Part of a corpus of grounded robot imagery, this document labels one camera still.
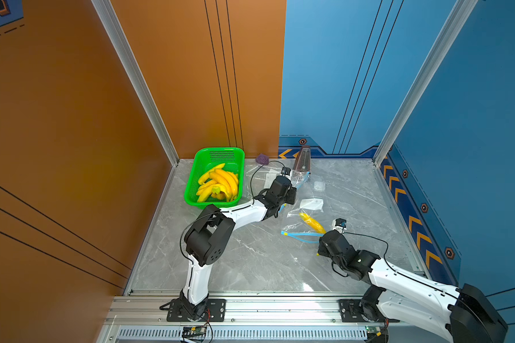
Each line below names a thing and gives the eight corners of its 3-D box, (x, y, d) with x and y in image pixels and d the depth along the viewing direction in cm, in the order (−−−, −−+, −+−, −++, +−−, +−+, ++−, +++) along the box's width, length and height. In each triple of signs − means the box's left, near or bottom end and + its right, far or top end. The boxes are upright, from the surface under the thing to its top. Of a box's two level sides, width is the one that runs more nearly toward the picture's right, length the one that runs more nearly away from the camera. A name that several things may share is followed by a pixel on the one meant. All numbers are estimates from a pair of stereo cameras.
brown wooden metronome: (297, 181, 113) (301, 156, 98) (293, 172, 117) (297, 146, 102) (307, 180, 113) (313, 154, 99) (303, 171, 118) (309, 144, 103)
